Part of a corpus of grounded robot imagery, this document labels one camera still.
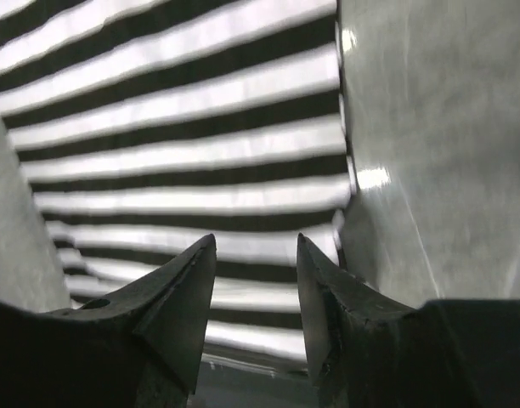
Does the black white striped tank top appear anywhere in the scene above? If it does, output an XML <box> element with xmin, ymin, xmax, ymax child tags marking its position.
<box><xmin>0</xmin><ymin>1</ymin><xmax>352</xmax><ymax>370</ymax></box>

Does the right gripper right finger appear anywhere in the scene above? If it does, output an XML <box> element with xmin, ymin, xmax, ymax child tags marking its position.
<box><xmin>297</xmin><ymin>236</ymin><xmax>520</xmax><ymax>407</ymax></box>

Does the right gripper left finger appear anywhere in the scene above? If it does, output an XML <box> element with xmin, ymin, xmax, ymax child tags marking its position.
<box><xmin>0</xmin><ymin>235</ymin><xmax>217</xmax><ymax>407</ymax></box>

